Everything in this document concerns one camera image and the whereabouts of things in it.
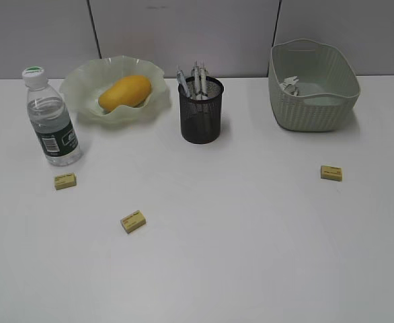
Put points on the white waste paper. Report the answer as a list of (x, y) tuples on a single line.
[(289, 85)]

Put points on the beige grip pen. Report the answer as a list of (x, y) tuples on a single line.
[(203, 74)]

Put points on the pale green woven basket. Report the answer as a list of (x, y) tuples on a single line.
[(328, 86)]

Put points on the yellow mango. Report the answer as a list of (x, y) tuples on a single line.
[(128, 91)]

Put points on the yellow eraser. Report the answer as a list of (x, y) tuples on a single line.
[(133, 221), (65, 181), (331, 173)]

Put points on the clear water bottle green label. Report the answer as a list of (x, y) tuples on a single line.
[(50, 119)]

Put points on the black mesh pen holder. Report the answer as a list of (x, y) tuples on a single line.
[(200, 120)]

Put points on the pale green wavy plate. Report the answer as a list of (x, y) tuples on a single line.
[(83, 87)]

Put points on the blue grey pen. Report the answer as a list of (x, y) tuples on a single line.
[(182, 81)]

